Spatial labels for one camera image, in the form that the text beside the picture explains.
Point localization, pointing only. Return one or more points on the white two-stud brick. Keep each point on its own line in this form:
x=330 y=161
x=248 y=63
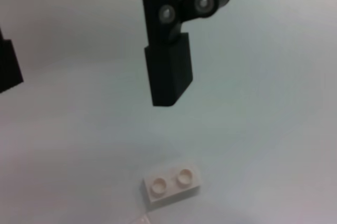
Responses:
x=171 y=189

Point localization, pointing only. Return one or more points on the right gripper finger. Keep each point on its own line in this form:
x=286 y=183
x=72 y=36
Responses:
x=168 y=71
x=8 y=69

